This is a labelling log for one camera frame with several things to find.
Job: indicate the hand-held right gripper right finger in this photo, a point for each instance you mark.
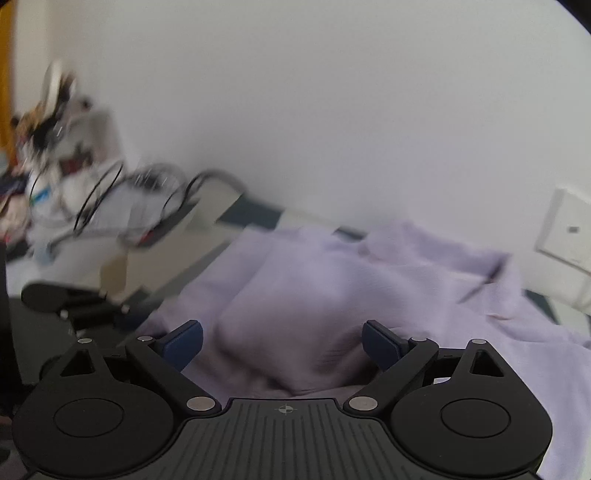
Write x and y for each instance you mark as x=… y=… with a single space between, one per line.
x=383 y=344

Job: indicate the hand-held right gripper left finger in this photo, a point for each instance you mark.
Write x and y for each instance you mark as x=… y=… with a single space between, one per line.
x=184 y=344

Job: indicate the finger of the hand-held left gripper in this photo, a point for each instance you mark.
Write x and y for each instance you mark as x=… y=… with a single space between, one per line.
x=136 y=321

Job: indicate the lavender pajama top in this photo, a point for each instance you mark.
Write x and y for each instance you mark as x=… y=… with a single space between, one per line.
x=300 y=286

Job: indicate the white labelled bottle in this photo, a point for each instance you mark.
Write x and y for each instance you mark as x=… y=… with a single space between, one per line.
x=41 y=203

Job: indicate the geometric patterned table mat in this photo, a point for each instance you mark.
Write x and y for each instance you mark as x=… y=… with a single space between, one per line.
x=249 y=212

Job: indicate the clear plastic organiser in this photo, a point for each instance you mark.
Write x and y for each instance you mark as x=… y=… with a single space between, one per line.
x=99 y=134

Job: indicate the round white mirror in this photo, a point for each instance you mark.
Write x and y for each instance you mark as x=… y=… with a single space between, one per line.
x=54 y=81

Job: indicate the orange curtain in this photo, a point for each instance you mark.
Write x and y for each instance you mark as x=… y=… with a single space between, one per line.
x=7 y=69

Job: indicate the white wall plate with hole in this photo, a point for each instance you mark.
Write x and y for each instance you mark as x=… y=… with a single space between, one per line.
x=563 y=244

